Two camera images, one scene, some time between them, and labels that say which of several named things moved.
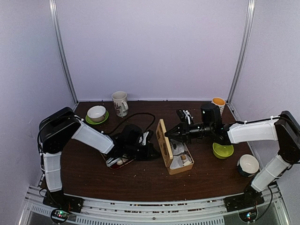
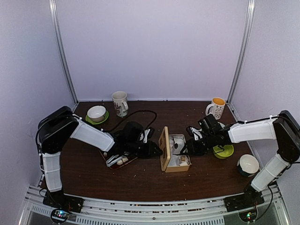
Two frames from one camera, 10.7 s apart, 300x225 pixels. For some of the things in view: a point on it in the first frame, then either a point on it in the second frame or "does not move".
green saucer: x=90 y=122 does not move
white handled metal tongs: x=109 y=164 does not move
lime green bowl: x=222 y=151 does not move
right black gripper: x=184 y=131 → x=192 y=149
